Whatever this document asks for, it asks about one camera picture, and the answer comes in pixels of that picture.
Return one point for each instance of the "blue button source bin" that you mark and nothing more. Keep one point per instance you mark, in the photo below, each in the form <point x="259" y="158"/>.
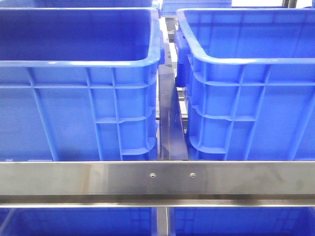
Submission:
<point x="79" y="84"/>

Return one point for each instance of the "blue target bin right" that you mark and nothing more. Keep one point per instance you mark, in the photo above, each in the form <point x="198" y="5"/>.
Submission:
<point x="249" y="82"/>

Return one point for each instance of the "blue lower shelf bin right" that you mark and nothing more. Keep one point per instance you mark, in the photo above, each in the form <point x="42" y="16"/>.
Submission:
<point x="243" y="221"/>

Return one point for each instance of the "blue shelf bin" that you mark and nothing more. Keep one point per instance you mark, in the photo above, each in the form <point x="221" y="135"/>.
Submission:
<point x="243" y="221"/>
<point x="80" y="222"/>

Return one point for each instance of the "blue crate background centre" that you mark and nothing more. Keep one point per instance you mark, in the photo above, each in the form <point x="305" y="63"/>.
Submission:
<point x="169" y="7"/>

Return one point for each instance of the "blue bin behind source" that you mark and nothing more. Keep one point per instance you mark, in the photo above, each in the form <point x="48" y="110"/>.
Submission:
<point x="96" y="3"/>

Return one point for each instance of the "blue lower shelf bin left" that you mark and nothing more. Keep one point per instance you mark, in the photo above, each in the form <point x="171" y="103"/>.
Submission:
<point x="80" y="222"/>

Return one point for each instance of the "steel centre divider rail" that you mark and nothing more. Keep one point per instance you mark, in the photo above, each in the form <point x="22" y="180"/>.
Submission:
<point x="171" y="134"/>

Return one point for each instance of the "steel front rack rail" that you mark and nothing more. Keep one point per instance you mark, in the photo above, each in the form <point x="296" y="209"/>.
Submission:
<point x="157" y="184"/>

